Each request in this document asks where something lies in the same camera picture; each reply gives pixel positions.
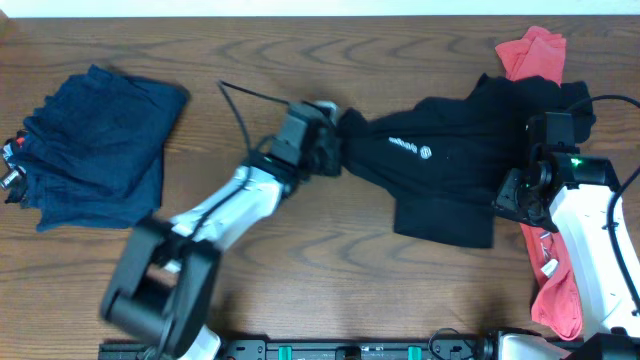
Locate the folded navy blue garment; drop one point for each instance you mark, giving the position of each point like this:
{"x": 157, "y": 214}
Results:
{"x": 93, "y": 153}

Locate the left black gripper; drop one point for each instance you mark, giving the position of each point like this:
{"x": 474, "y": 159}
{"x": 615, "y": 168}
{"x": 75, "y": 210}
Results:
{"x": 331, "y": 149}

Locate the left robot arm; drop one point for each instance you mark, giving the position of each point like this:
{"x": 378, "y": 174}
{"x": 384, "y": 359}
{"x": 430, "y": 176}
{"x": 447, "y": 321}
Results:
{"x": 162, "y": 285}

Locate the red t-shirt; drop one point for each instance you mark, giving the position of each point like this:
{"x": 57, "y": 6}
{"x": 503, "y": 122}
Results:
{"x": 537, "y": 55}

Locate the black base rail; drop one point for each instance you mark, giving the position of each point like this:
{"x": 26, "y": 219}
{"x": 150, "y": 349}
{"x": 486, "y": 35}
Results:
{"x": 446, "y": 348}

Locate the black t-shirt with white logo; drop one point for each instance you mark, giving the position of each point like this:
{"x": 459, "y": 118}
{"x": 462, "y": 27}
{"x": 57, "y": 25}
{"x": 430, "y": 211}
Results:
{"x": 444, "y": 160}

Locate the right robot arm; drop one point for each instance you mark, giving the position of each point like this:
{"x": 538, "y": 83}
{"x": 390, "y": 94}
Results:
{"x": 570, "y": 211}

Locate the dark garment with printed graphic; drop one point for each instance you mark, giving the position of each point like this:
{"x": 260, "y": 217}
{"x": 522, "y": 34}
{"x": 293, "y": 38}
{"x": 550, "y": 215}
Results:
{"x": 14, "y": 179}

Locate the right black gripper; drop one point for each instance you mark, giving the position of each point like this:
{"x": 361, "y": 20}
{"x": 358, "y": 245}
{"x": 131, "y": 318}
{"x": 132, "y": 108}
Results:
{"x": 505, "y": 197}

